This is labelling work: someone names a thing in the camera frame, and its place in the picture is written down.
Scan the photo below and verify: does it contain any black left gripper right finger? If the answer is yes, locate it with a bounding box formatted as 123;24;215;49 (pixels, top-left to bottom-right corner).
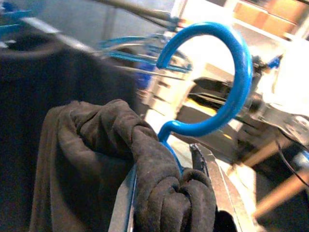
189;143;258;232

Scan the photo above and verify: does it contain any black cloth garment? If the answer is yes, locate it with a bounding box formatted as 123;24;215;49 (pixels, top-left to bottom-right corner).
0;33;217;232

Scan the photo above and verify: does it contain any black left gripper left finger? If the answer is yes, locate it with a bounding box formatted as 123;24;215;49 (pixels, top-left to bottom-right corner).
108;166;138;232

